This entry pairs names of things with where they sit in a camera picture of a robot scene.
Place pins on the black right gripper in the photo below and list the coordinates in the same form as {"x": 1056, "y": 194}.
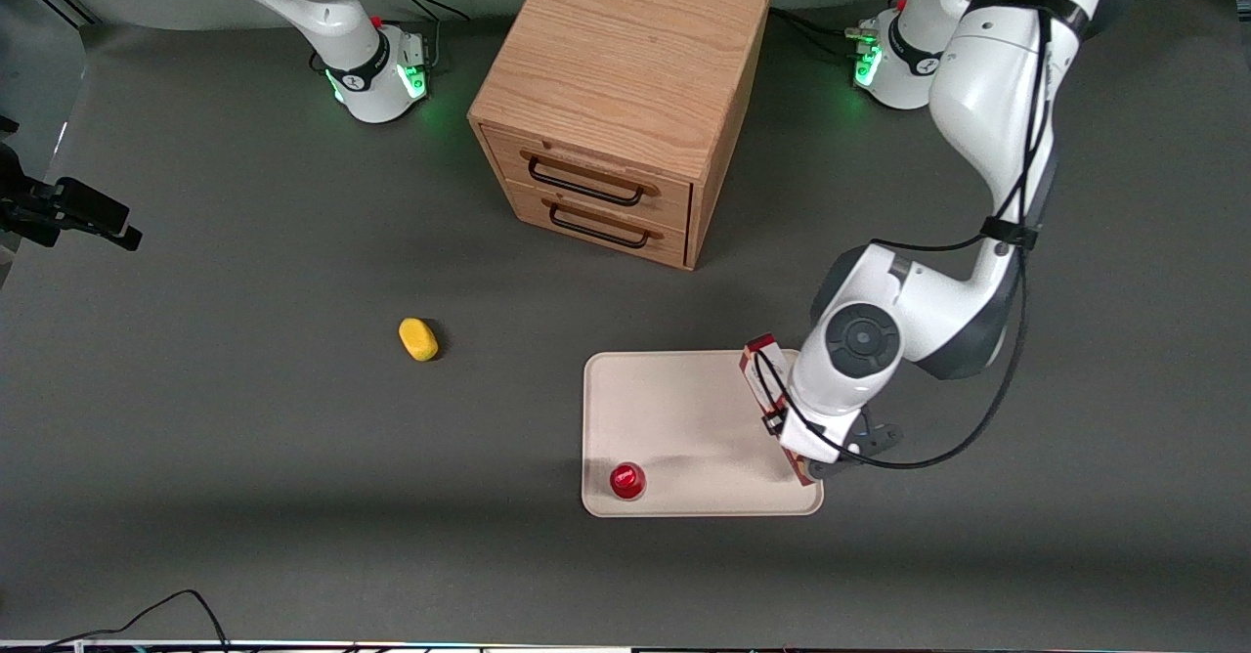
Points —
{"x": 12, "y": 179}

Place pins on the red cookie box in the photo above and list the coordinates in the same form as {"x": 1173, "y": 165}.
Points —
{"x": 763, "y": 355}

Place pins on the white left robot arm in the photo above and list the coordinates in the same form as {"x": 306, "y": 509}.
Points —
{"x": 987, "y": 96}

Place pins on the beige rectangular tray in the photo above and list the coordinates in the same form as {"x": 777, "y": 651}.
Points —
{"x": 684, "y": 418}

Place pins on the small red cup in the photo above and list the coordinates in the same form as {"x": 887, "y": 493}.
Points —
{"x": 626, "y": 481}

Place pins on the wooden drawer front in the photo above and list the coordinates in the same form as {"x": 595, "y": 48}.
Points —
{"x": 596, "y": 233}
{"x": 586, "y": 169}

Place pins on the yellow sponge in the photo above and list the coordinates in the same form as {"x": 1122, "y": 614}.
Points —
{"x": 418, "y": 339}

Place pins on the wooden two-drawer cabinet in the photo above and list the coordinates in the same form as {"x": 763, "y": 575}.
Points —
{"x": 625, "y": 57}

